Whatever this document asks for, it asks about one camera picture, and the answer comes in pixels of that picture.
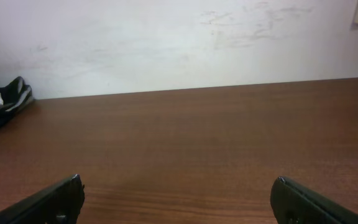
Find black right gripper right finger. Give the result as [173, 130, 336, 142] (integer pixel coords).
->
[270, 177, 358, 224]

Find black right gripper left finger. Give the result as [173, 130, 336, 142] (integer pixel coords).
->
[0, 174, 85, 224]

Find black t-shirt white letters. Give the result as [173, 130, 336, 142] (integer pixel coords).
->
[0, 77, 35, 128]

